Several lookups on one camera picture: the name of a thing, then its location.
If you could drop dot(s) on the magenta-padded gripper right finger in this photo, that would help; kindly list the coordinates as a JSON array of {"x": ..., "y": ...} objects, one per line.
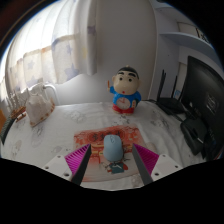
[{"x": 146, "y": 160}]

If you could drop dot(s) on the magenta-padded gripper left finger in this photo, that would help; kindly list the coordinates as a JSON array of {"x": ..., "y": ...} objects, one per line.
[{"x": 76, "y": 159}]

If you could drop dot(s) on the light blue computer mouse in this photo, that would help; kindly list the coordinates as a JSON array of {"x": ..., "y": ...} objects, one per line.
[{"x": 113, "y": 148}]

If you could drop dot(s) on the red printed mouse pad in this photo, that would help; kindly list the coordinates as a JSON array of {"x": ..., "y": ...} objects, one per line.
[{"x": 95, "y": 138}]

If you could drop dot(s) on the white printed tablecloth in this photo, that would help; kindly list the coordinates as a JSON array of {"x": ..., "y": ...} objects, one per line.
[{"x": 60, "y": 133}]

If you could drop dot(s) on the black box device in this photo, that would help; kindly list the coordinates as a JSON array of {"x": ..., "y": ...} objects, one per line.
[{"x": 195, "y": 133}]

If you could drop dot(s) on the black router with antennas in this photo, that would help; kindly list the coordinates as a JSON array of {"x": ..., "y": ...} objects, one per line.
[{"x": 170, "y": 105}]

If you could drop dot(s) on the cartoon boy figurine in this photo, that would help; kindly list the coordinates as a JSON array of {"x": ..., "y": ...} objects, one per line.
[{"x": 125, "y": 95}]

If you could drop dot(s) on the wooden model sailing ship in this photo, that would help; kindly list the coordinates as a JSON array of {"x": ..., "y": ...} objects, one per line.
[{"x": 18, "y": 111}]

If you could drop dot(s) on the black monitor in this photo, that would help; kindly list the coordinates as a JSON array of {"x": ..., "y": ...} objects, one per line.
[{"x": 206, "y": 96}]

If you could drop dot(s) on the white star-print curtain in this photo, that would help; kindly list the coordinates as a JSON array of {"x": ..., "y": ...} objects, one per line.
[{"x": 43, "y": 50}]

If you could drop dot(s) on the white shelf unit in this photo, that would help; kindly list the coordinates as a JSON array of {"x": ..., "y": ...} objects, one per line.
[{"x": 173, "y": 36}]

